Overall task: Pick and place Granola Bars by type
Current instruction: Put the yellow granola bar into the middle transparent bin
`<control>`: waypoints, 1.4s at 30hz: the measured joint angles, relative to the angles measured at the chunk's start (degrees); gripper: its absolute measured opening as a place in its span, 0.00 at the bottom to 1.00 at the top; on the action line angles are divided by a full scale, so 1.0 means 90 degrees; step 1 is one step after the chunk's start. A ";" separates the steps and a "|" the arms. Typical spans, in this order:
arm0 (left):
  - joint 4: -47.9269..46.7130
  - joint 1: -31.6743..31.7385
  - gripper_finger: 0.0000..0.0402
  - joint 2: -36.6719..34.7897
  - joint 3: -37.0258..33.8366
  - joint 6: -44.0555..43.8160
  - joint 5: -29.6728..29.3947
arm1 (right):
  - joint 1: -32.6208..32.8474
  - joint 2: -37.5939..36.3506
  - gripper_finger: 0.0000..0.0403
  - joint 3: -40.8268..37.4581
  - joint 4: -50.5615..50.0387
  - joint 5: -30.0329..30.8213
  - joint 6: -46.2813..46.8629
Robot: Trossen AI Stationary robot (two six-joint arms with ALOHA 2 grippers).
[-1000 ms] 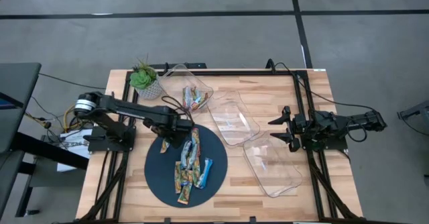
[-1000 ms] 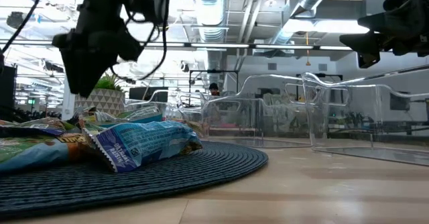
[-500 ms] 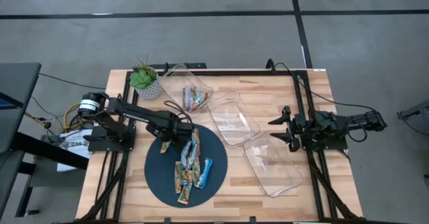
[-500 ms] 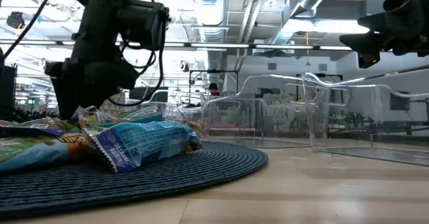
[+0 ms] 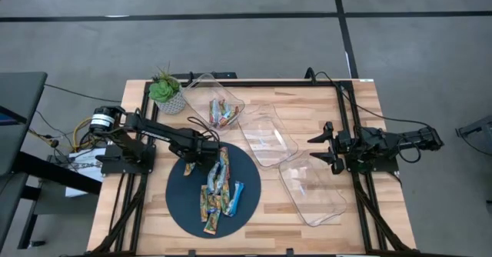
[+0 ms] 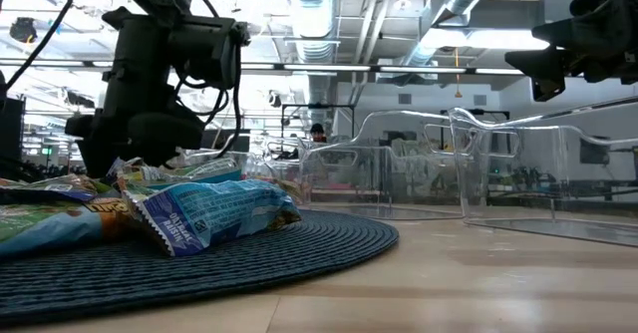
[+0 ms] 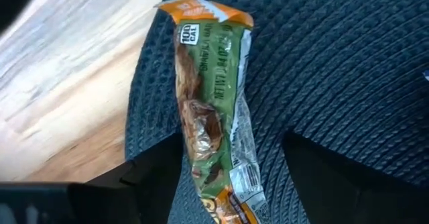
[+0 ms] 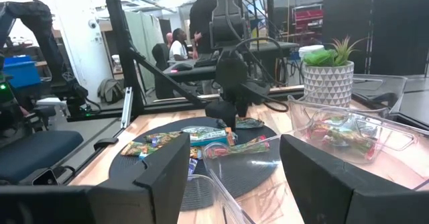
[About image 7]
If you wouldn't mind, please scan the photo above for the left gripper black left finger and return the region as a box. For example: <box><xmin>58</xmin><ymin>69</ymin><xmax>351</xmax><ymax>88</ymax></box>
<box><xmin>68</xmin><ymin>132</ymin><xmax>184</xmax><ymax>224</ymax></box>

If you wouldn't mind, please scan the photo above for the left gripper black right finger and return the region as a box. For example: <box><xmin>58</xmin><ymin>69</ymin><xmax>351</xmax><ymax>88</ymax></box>
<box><xmin>284</xmin><ymin>129</ymin><xmax>429</xmax><ymax>224</ymax></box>

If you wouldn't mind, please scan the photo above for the orange-ended green granola bar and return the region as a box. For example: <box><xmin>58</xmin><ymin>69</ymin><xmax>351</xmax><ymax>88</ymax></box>
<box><xmin>156</xmin><ymin>0</ymin><xmax>272</xmax><ymax>224</ymax></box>

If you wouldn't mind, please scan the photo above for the dark round plate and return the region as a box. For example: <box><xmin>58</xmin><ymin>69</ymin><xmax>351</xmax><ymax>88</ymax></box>
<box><xmin>125</xmin><ymin>0</ymin><xmax>429</xmax><ymax>224</ymax></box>

